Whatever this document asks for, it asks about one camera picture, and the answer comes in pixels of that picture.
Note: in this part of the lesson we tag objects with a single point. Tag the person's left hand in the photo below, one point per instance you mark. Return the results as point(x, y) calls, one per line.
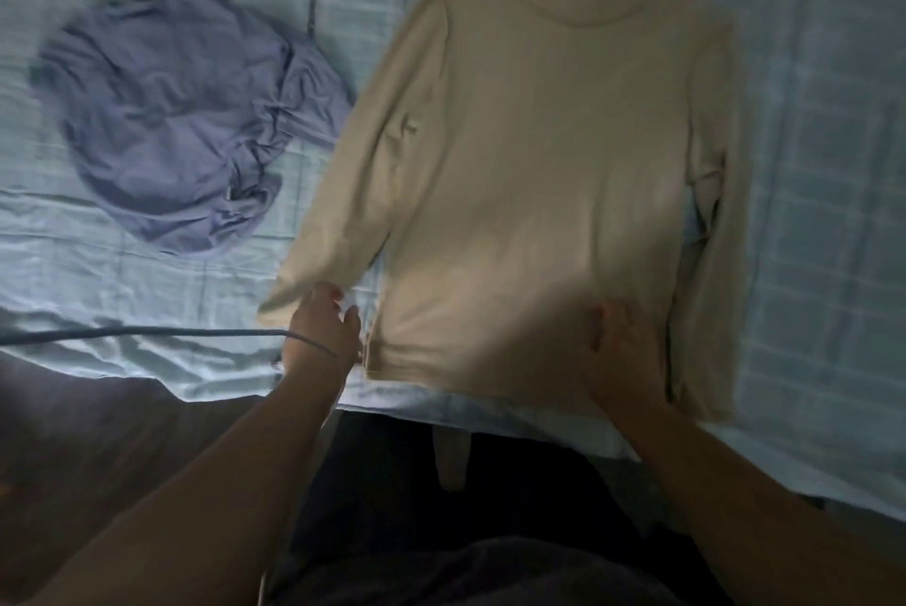
point(318, 336)

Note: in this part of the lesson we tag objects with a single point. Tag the person's right hand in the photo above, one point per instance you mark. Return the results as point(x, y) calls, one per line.
point(626, 361)

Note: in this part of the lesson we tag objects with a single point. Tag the person's right fingers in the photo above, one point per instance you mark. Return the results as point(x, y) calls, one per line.
point(612, 326)

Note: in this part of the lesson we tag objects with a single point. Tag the person's left thumb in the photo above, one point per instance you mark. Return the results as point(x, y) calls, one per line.
point(352, 329)

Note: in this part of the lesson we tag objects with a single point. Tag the cream long-sleeve sweater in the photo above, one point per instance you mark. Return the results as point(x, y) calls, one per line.
point(552, 188)

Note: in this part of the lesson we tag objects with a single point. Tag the person's left forearm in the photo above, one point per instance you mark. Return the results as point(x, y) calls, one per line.
point(198, 499)

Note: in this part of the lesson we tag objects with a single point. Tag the person's right forearm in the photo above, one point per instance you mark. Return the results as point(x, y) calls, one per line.
point(757, 506)

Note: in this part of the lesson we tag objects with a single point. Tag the person's dark clothing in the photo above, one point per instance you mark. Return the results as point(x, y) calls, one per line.
point(460, 520)

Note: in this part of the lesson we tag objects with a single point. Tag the light blue checked bedsheet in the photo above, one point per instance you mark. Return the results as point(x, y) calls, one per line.
point(814, 202)

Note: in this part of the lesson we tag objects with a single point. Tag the lavender crumpled garment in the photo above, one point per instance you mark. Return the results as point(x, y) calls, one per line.
point(184, 110)

